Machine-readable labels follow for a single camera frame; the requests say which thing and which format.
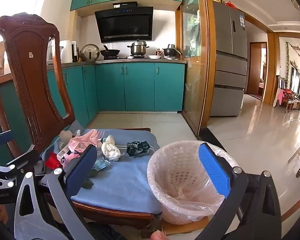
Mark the carved wooden chair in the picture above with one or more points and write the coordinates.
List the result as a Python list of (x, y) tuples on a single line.
[(27, 80)]

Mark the dark wooden armchair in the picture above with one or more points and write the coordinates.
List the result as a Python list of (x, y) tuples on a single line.
[(288, 97)]

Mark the wooden door frame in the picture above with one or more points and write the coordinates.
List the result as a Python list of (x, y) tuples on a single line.
[(252, 75)]

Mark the grey cloth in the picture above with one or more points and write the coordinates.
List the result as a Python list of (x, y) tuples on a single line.
[(40, 167)]

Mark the round steel pot lid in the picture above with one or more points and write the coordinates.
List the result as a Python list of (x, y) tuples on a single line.
[(90, 52)]

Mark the white striped paper cup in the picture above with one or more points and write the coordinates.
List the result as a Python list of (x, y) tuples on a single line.
[(108, 138)]

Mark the white plastic bag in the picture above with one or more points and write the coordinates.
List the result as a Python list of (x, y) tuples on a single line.
[(65, 136)]

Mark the red snack wrapper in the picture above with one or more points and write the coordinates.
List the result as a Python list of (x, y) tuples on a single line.
[(52, 161)]

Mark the pink garment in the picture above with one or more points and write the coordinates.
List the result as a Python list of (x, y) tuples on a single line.
[(279, 97)]

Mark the red fabric item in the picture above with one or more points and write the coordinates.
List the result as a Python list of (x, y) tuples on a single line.
[(230, 4)]

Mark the teal lower cabinets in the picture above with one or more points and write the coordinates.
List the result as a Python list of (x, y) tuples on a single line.
[(140, 87)]

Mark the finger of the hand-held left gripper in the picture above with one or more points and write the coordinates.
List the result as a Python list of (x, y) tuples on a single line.
[(1, 140), (22, 161)]

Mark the black range hood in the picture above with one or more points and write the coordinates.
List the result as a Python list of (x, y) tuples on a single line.
[(125, 25)]

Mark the grey refrigerator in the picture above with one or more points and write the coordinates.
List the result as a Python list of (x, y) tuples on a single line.
[(227, 80)]

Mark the ceiling light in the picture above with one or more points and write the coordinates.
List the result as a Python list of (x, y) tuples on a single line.
[(296, 3)]

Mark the blue striped cloth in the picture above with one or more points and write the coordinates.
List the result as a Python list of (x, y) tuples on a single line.
[(130, 180)]

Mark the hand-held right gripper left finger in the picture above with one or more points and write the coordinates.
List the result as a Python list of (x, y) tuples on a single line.
[(81, 170)]

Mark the white mesh wastebasket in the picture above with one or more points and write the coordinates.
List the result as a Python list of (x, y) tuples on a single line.
[(180, 177)]

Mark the white bowl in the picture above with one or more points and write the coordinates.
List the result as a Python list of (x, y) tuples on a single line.
[(154, 57)]

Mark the black cooking pot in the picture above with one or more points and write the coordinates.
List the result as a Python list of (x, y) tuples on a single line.
[(171, 52)]

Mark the person's dark pants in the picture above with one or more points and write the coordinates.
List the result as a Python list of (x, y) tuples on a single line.
[(107, 232)]

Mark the steel stockpot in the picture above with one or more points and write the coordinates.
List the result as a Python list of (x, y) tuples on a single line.
[(138, 48)]

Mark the wood framed glass door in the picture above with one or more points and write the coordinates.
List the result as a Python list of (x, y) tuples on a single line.
[(192, 80)]

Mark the gas stove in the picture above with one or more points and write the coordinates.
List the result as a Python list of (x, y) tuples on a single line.
[(126, 57)]

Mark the person's right hand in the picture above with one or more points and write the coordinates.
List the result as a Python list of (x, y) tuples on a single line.
[(159, 235)]

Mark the black wok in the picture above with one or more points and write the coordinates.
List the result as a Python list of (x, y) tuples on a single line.
[(110, 52)]

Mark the brown cardboard sheet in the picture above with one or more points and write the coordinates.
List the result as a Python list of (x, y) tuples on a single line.
[(185, 228)]

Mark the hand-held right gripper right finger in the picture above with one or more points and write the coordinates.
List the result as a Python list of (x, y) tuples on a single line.
[(213, 170)]

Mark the clear plastic bin liner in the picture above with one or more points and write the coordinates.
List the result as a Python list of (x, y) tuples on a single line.
[(202, 206)]

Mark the pink printed plastic bag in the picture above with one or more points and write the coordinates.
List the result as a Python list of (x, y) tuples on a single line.
[(82, 141)]

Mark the green vine garland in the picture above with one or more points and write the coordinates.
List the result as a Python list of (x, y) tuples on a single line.
[(287, 62)]

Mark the dark green wrapper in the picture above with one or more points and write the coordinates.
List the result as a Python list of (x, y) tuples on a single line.
[(137, 149)]

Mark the white electric kettle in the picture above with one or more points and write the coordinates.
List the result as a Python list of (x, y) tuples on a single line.
[(66, 51)]

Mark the small red bottle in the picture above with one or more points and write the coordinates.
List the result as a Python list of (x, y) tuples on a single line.
[(159, 52)]

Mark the white tissue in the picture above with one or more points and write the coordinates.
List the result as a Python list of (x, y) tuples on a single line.
[(111, 151)]

